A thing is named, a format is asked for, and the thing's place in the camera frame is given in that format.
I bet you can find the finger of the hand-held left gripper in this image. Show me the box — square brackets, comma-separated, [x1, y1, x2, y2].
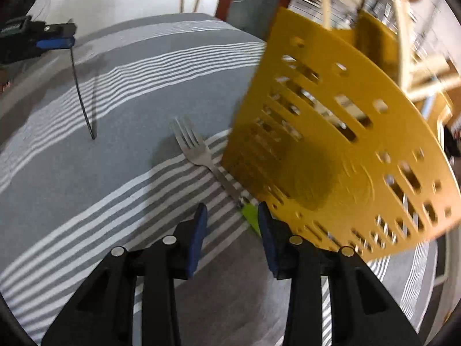
[35, 22, 78, 50]

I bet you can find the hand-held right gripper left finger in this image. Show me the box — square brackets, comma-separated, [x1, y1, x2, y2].
[40, 202, 209, 346]

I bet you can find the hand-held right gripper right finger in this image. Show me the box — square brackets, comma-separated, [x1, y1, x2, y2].
[257, 201, 423, 346]

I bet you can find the thin black chopstick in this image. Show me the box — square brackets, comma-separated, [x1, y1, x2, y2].
[69, 46, 97, 141]

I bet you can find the steel fork green handle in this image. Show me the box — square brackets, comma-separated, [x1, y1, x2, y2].
[170, 116, 263, 239]

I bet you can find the yellow perforated utensil basket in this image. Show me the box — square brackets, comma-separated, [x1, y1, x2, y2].
[220, 6, 461, 262]

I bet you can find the grey white striped tablecloth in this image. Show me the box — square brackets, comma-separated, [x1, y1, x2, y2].
[0, 12, 441, 346]

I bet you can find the dark framed glass door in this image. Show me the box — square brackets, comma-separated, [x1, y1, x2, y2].
[215, 0, 302, 41]

